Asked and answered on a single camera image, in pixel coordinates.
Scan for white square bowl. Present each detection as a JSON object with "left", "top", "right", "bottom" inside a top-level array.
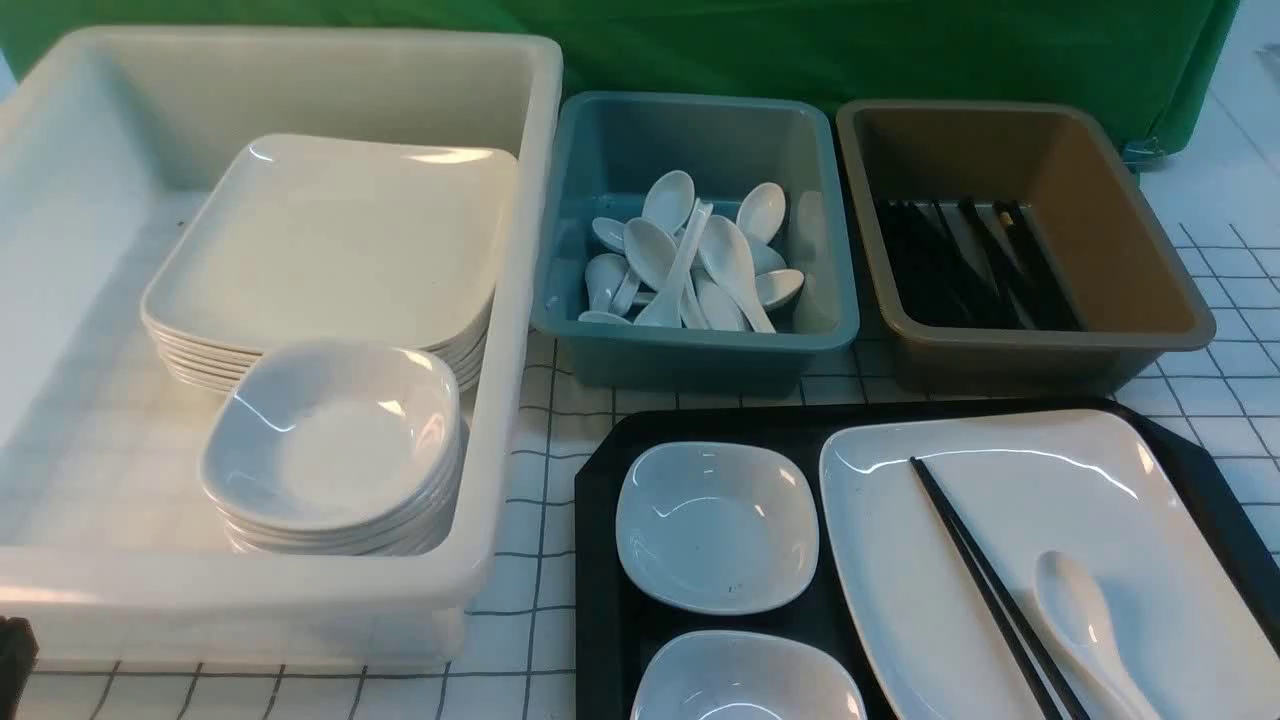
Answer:
[
  {"left": 630, "top": 630, "right": 868, "bottom": 719},
  {"left": 614, "top": 441, "right": 819, "bottom": 616}
]

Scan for white ceramic soup spoon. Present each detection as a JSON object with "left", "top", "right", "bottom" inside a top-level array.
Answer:
[{"left": 1033, "top": 550, "right": 1160, "bottom": 719}]

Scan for black chopstick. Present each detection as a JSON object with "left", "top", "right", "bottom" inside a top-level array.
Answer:
[
  {"left": 909, "top": 457, "right": 1091, "bottom": 719},
  {"left": 909, "top": 457, "right": 1068, "bottom": 720}
]

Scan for large white rectangular plate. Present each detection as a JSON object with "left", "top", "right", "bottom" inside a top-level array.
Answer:
[{"left": 819, "top": 410, "right": 1279, "bottom": 719}]

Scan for white spoon in bin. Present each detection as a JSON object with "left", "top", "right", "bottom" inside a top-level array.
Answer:
[
  {"left": 735, "top": 182, "right": 786, "bottom": 245},
  {"left": 755, "top": 268, "right": 805, "bottom": 313},
  {"left": 584, "top": 252, "right": 628, "bottom": 313},
  {"left": 698, "top": 214, "right": 776, "bottom": 334},
  {"left": 640, "top": 170, "right": 696, "bottom": 236},
  {"left": 623, "top": 218, "right": 677, "bottom": 292}
]

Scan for teal plastic spoon bin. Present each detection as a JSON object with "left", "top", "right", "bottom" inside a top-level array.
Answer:
[{"left": 531, "top": 91, "right": 861, "bottom": 396}]

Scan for black serving tray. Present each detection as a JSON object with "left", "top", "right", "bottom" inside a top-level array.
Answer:
[{"left": 575, "top": 396, "right": 1279, "bottom": 719}]

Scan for black chopsticks in bin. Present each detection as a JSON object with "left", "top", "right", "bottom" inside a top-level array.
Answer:
[{"left": 876, "top": 197, "right": 1085, "bottom": 332}]

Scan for stack of white bowls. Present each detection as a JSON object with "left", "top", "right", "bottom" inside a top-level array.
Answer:
[{"left": 198, "top": 340, "right": 468, "bottom": 556}]

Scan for stack of white plates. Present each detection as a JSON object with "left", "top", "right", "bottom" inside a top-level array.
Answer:
[{"left": 140, "top": 133, "right": 518, "bottom": 393}]

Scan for brown plastic chopstick bin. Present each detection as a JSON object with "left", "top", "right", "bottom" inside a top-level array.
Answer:
[{"left": 836, "top": 100, "right": 1216, "bottom": 395}]

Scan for large white plastic bin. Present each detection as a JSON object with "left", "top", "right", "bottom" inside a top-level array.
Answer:
[{"left": 3, "top": 26, "right": 564, "bottom": 674}]

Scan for green cloth backdrop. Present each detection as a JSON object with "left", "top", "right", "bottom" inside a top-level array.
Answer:
[{"left": 1, "top": 1, "right": 1239, "bottom": 152}]

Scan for black object at edge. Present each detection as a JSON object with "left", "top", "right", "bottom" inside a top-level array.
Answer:
[{"left": 0, "top": 616, "right": 38, "bottom": 719}]

